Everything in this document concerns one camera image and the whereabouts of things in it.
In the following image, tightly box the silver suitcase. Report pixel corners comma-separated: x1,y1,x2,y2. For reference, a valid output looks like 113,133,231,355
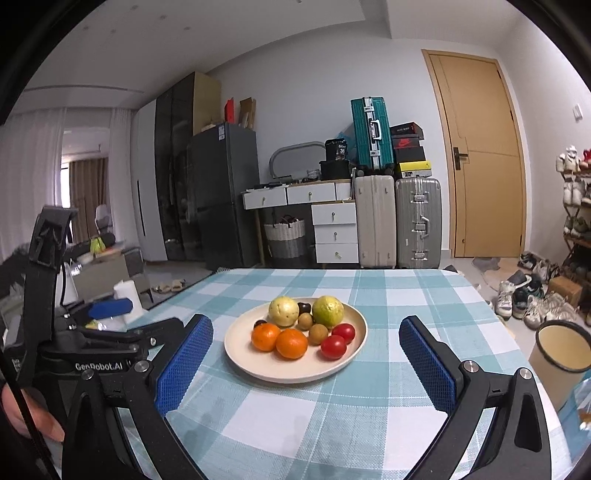
394,178,443,270

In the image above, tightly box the tall dark white wardrobe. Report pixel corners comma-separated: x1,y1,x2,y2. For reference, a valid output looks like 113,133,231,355
131,71,221,264

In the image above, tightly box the green lime right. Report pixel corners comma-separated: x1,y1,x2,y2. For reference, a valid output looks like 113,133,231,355
312,295,345,328

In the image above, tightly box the grey low cabinet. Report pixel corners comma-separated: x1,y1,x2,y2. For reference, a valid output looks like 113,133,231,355
69,247,153,305

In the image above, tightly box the teal suitcase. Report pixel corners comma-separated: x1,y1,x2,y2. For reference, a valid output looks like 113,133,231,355
350,96,396,174

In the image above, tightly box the yellow wooden door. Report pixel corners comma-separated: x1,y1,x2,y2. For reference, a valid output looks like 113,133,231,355
422,48,527,259

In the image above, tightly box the beige suitcase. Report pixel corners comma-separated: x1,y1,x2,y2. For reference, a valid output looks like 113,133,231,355
353,174,397,270

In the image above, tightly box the dark grey fridge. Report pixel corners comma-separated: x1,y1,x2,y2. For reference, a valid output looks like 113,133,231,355
187,124,259,271

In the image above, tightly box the beige trash bin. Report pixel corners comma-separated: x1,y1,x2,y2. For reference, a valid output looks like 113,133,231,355
527,320,591,411

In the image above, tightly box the black storage box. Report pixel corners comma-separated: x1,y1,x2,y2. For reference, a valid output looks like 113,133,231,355
320,160,354,182

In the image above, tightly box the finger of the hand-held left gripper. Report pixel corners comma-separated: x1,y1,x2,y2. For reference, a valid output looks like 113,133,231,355
76,318,184,357
60,298,134,325

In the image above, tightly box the cardboard box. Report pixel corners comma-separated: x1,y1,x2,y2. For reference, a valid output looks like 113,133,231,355
547,275,583,308

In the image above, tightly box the brown paper bag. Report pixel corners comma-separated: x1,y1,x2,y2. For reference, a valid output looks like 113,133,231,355
239,98,257,130

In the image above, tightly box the white desk with drawers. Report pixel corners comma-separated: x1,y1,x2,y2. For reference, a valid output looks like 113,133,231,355
241,180,360,267

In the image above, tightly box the cream round plate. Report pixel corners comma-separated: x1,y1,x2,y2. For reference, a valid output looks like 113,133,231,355
224,296,368,384

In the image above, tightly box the black tub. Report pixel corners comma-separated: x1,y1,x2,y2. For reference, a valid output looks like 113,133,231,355
324,138,349,162

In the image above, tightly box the yellow guava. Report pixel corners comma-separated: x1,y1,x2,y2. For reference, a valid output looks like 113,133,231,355
268,296,299,326

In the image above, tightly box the teal white checked tablecloth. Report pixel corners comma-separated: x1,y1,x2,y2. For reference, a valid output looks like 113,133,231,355
113,268,573,480

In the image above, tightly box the oval grey framed mirror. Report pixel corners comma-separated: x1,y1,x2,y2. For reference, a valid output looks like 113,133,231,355
269,141,326,180

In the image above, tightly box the beige door mat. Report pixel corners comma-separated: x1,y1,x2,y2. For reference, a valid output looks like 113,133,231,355
472,256,527,292

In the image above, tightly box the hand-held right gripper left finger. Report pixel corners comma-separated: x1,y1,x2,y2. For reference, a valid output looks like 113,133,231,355
62,314,214,480

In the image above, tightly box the person's left hand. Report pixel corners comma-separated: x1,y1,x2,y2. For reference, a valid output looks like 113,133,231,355
0,383,66,444

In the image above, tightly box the white chair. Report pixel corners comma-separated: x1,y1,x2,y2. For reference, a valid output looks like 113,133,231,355
95,205,114,241

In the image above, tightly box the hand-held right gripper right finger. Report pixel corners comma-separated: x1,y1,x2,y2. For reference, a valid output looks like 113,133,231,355
398,316,555,480

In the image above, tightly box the group of sneakers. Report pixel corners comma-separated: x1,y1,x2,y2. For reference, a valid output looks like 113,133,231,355
489,251,591,330

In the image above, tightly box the brown curtain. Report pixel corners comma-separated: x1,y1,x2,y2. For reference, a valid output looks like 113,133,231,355
69,158,110,241

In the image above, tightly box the grey white woven basket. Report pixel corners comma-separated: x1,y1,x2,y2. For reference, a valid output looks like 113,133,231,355
263,215,308,264

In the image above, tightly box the black cable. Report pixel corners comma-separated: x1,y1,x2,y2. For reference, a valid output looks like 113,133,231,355
0,357,63,480

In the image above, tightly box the white sheer curtain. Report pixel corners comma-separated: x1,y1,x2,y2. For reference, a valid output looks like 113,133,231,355
0,107,139,259

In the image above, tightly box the wooden shoe rack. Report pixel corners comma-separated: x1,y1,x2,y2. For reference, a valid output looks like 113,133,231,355
554,145,591,282

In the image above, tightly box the orange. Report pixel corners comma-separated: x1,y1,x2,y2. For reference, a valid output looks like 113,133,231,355
276,328,308,360
251,323,282,352

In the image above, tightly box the yellow black shoe box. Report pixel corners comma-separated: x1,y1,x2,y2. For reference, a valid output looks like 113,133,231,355
398,161,435,179

